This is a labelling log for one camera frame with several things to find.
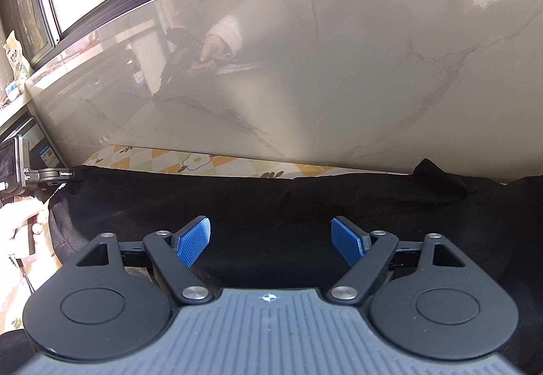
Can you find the person's left hand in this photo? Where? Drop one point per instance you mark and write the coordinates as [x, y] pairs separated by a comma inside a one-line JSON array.
[[17, 218]]

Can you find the washing machine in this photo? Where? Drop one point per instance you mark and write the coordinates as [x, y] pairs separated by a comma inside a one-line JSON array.
[[36, 133]]

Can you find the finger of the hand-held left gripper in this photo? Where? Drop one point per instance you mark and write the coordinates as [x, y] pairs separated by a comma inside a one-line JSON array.
[[51, 176]]

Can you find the detergent refill bag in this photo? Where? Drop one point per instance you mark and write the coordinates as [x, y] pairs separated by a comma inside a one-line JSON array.
[[16, 56]]

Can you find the black pants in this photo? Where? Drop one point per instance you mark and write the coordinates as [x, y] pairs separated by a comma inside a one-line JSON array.
[[275, 205]]

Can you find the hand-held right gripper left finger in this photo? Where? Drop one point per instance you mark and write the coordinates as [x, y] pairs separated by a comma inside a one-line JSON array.
[[193, 241]]

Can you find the small white cup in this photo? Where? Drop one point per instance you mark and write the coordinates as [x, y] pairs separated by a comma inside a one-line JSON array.
[[11, 91]]

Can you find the floral checkered tablecloth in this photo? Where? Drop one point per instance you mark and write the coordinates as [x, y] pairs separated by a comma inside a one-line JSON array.
[[161, 160]]

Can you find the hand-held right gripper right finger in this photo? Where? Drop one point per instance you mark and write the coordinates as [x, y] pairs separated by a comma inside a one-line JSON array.
[[350, 240]]

